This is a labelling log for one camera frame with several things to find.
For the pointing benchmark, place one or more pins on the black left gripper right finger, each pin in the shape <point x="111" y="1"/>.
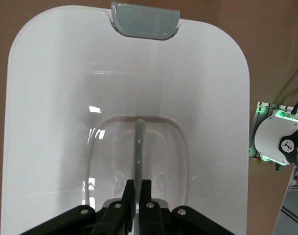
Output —
<point x="158" y="220"/>

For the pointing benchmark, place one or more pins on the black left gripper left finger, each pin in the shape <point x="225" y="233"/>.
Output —
<point x="109" y="220"/>

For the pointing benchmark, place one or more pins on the grey lid latch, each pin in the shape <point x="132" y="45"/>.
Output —
<point x="144" y="22"/>

